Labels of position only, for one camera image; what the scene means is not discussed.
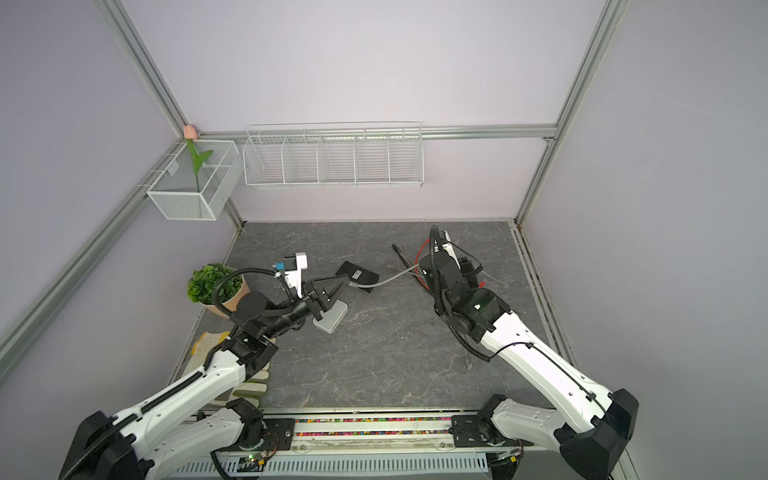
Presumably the pink tulip artificial flower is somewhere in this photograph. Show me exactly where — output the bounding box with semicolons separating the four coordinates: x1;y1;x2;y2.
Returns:
183;124;213;193

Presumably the white wire wall shelf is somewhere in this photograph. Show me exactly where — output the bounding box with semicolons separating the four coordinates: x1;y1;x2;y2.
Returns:
242;122;425;188

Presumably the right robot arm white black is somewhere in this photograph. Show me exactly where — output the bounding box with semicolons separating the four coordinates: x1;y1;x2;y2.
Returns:
418;244;639;479

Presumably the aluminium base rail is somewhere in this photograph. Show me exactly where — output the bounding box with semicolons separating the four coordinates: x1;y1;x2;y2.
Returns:
111;398;634;467

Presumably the white network switch box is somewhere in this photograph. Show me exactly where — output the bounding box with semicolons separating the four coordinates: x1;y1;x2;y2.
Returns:
313;301;348;334

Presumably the red ethernet cable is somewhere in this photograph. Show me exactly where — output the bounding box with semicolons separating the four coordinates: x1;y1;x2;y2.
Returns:
413;236;488;292

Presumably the green potted plant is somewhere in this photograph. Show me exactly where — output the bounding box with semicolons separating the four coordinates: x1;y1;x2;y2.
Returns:
186;262;252;319

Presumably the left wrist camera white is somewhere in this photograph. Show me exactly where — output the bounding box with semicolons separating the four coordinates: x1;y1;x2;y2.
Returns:
274;252;308;298

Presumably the yellow white work glove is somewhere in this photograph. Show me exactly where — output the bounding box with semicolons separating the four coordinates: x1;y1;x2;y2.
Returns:
182;331;272;409

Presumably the black network switch box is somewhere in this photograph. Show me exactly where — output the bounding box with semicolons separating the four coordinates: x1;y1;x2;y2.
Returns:
335;261;380;293

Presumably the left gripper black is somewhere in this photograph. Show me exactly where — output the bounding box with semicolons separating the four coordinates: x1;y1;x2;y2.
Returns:
263;277;350;341

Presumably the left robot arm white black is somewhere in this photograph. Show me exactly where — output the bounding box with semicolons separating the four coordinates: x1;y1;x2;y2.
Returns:
59;271;350;479

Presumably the white mesh wall basket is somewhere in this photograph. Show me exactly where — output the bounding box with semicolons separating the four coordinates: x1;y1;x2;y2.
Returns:
147;140;244;221

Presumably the black cable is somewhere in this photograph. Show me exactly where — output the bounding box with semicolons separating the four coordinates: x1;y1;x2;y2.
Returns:
392;242;421;271

